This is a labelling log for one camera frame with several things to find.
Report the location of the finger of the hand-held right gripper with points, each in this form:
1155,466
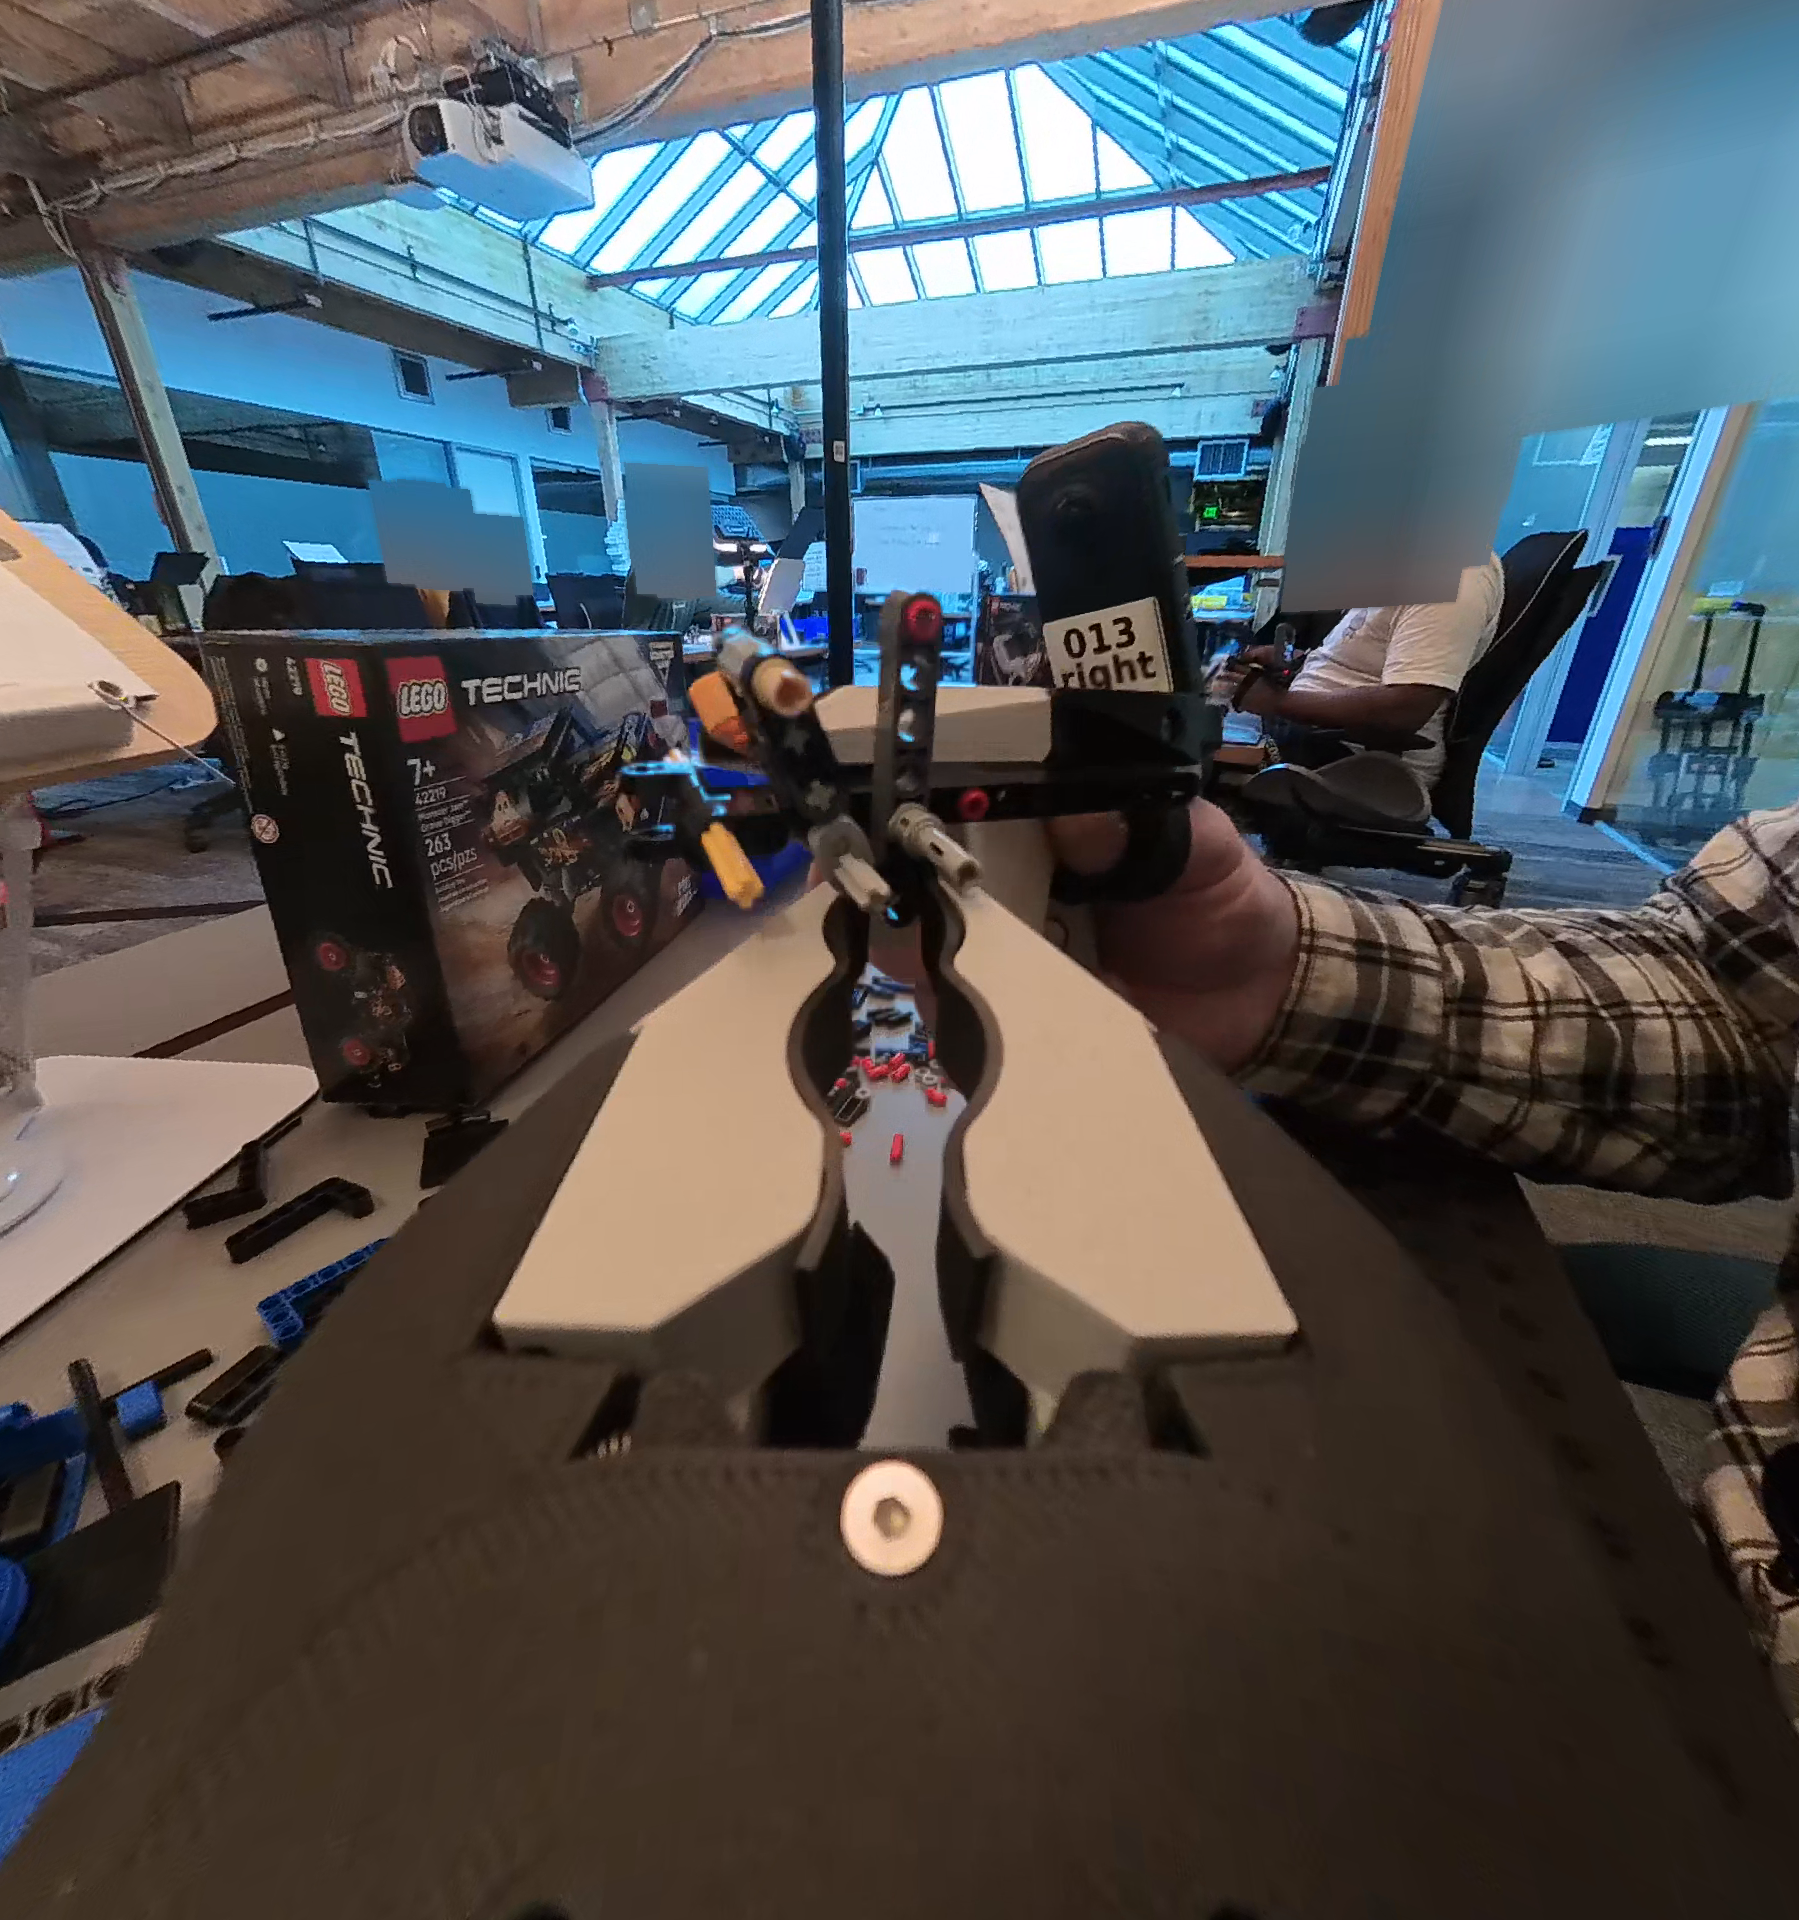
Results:
989,735

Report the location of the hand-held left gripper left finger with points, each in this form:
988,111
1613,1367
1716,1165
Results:
660,1200

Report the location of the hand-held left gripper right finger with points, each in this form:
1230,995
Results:
1140,1200

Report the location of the black toy beam assembly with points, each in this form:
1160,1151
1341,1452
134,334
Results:
901,676

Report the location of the person's right forearm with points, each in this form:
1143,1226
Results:
1516,1021

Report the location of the grey desk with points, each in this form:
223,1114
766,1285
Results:
166,1305

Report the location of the person's right hand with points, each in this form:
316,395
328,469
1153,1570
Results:
1214,961

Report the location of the whiteboard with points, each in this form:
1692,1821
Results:
915,542

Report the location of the pile of small toy pins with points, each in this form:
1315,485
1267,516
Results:
884,1069

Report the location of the black vertical pole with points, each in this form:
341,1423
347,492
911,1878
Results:
832,345

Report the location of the blue angled toy beam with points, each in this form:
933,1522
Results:
315,1283

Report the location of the pile of black toy beams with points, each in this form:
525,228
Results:
292,1218

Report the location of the toy truck set box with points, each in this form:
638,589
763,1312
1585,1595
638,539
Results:
435,900

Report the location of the black office chair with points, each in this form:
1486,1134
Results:
1529,659

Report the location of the white book stand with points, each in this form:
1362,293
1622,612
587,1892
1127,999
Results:
134,1138

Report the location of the teal office chair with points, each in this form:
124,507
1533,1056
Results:
1664,1314

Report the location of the black wheeled cart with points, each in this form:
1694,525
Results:
1710,676

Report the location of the white ceiling projector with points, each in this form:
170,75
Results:
495,149

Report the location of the blue flat toy panel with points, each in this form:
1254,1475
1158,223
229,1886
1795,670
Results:
15,1785

